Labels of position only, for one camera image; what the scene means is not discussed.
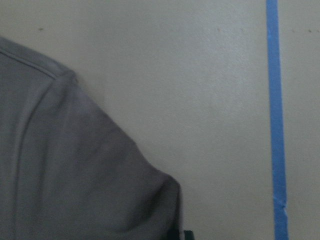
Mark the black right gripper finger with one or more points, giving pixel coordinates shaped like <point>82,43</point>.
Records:
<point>188,235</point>

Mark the dark brown t-shirt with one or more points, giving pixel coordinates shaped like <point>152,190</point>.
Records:
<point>67,171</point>

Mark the blue tape grid lines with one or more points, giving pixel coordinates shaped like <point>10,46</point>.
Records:
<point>278,159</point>

